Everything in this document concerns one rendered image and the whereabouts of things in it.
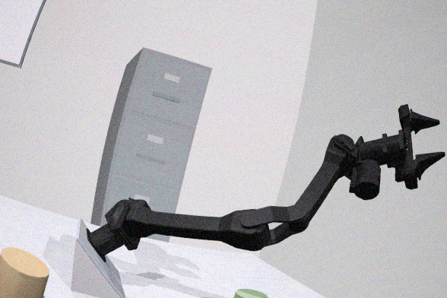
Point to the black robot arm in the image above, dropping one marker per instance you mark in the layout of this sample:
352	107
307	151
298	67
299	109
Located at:
132	219

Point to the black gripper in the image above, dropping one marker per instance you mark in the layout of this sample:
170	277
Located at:
396	148

